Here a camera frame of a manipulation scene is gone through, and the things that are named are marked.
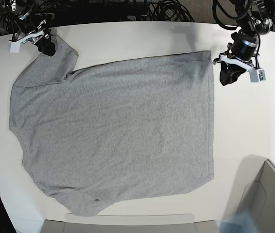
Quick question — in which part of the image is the grey T-shirt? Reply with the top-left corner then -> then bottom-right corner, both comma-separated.
9,37 -> 214,216

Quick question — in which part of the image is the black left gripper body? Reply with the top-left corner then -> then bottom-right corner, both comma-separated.
219,31 -> 258,85

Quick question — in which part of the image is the grey side bin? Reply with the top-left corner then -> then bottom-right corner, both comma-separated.
218,159 -> 275,233

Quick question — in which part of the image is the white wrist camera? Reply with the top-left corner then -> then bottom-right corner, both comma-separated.
249,68 -> 266,83
9,42 -> 21,53

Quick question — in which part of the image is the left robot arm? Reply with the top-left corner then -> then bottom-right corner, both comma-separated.
212,0 -> 273,86

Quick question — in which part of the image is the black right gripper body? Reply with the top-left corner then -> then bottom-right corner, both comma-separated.
32,28 -> 56,56

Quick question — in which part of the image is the black cable bundle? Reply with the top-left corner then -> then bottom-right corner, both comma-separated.
118,0 -> 196,23

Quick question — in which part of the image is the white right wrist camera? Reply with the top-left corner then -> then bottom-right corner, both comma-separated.
9,42 -> 21,53

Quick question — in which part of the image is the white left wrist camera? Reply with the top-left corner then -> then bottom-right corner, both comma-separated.
249,68 -> 266,83

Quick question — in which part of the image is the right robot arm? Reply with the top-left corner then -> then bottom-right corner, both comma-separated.
3,0 -> 55,57

